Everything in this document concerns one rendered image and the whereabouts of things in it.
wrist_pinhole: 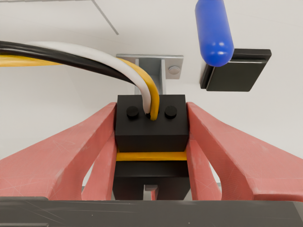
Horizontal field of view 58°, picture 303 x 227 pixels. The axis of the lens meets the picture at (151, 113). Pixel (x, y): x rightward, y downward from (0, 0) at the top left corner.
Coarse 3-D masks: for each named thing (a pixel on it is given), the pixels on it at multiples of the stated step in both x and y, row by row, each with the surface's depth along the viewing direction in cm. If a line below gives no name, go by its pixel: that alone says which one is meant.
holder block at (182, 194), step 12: (120, 168) 13; (132, 168) 13; (144, 168) 13; (156, 168) 13; (168, 168) 13; (180, 168) 13; (120, 180) 13; (132, 180) 13; (144, 180) 13; (156, 180) 13; (168, 180) 13; (180, 180) 13; (120, 192) 15; (132, 192) 15; (156, 192) 16; (168, 192) 15; (180, 192) 15
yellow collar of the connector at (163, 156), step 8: (120, 152) 13; (128, 152) 13; (136, 152) 13; (144, 152) 13; (152, 152) 13; (160, 152) 13; (168, 152) 13; (176, 152) 13; (184, 152) 13; (120, 160) 13; (128, 160) 13; (136, 160) 13; (144, 160) 13; (152, 160) 13; (160, 160) 13
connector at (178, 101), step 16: (128, 96) 12; (160, 96) 12; (176, 96) 12; (128, 112) 11; (144, 112) 12; (160, 112) 12; (176, 112) 11; (128, 128) 11; (144, 128) 11; (160, 128) 11; (176, 128) 11; (128, 144) 12; (144, 144) 12; (160, 144) 12; (176, 144) 12
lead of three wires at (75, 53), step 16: (0, 48) 6; (16, 48) 6; (32, 48) 7; (48, 48) 7; (64, 48) 7; (80, 48) 7; (0, 64) 7; (16, 64) 7; (32, 64) 7; (48, 64) 7; (64, 64) 7; (80, 64) 7; (96, 64) 8; (112, 64) 8; (128, 64) 9; (128, 80) 9; (144, 80) 9; (144, 96) 10
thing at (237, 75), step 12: (240, 60) 18; (252, 60) 18; (264, 60) 18; (204, 72) 20; (216, 72) 19; (228, 72) 19; (240, 72) 19; (252, 72) 19; (204, 84) 21; (216, 84) 20; (228, 84) 20; (240, 84) 20; (252, 84) 20
